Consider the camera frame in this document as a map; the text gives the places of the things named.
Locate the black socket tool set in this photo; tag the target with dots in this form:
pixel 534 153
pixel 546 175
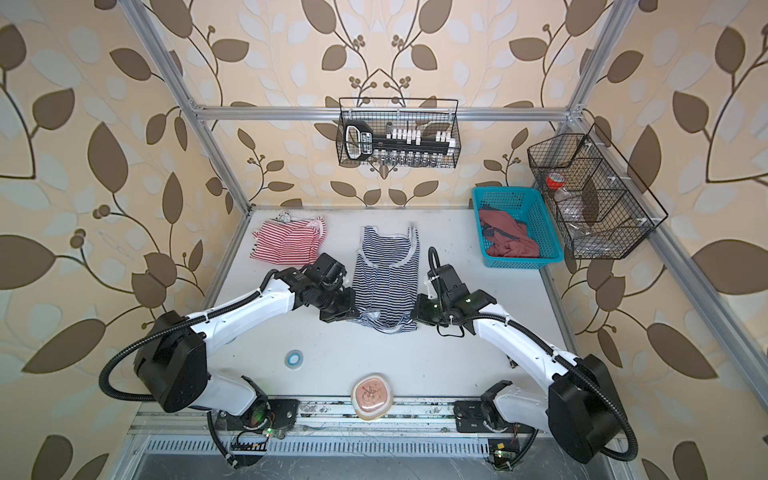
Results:
pixel 398 143

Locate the aluminium frame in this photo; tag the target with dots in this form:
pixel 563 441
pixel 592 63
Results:
pixel 258 83

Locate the blue tape roll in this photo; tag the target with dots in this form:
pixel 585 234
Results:
pixel 294 359

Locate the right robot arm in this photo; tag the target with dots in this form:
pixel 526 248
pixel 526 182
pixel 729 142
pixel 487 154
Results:
pixel 576 400

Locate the red white striped tank top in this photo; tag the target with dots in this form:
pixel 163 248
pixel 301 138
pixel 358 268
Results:
pixel 292 243

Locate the teal plastic laundry basket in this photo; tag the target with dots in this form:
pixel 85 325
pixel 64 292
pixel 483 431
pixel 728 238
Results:
pixel 525 205

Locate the wire basket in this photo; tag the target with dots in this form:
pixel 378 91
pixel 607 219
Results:
pixel 398 108
pixel 618 208

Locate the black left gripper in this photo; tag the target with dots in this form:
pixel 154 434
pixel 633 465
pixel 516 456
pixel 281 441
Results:
pixel 349 308

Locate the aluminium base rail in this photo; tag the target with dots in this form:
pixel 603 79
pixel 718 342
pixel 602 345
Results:
pixel 326 426

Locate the right wire basket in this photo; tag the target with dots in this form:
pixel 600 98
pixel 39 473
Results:
pixel 618 208

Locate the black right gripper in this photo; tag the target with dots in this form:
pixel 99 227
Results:
pixel 419 312

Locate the back wire basket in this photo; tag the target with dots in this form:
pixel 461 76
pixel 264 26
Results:
pixel 398 108

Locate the pink round dish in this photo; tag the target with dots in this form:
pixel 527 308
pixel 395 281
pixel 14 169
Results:
pixel 372 397

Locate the blue white striped tank top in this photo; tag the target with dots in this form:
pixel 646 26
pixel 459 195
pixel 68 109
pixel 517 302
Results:
pixel 385 280

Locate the red capped plastic bottle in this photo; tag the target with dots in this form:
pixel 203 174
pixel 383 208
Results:
pixel 559 193

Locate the pink red garment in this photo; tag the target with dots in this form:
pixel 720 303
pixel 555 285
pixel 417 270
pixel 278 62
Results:
pixel 508 237

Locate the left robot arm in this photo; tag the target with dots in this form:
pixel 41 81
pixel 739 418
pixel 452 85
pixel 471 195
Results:
pixel 169 366

